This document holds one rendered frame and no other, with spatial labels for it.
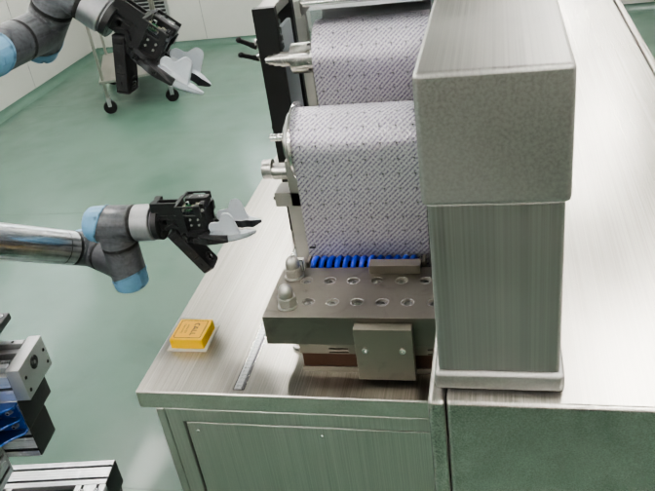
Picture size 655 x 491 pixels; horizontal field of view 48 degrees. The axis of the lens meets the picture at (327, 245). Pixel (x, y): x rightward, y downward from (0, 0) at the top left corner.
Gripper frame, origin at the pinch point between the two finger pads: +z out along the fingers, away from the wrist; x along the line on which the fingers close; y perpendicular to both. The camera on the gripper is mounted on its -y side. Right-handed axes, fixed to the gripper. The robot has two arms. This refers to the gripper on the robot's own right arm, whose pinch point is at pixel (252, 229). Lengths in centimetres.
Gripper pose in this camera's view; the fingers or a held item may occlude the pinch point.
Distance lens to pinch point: 146.7
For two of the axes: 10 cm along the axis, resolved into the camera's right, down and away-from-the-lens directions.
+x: 1.9, -5.2, 8.3
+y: -1.3, -8.6, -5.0
